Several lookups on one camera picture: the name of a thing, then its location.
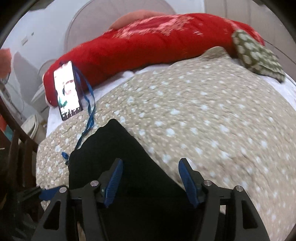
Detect black pants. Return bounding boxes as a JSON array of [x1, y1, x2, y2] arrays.
[[68, 119, 201, 240]]

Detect wooden chair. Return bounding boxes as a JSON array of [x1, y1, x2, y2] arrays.
[[1, 101, 44, 240]]

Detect beige dotted quilt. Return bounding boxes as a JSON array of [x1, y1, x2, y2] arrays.
[[36, 46, 296, 241]]

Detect smartphone with lit screen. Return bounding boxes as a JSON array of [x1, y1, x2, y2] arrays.
[[53, 61, 83, 121]]

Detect olive dotted pillow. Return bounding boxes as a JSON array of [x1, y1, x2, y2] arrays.
[[232, 29, 285, 83]]

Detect red blanket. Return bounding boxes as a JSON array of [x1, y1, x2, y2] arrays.
[[43, 13, 264, 107]]

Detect round pink headboard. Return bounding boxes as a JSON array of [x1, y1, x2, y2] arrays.
[[36, 0, 176, 77]]

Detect pink pillow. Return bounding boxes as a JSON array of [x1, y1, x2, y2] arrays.
[[109, 9, 166, 30]]

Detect blue lanyard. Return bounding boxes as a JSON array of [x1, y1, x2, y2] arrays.
[[61, 61, 96, 165]]

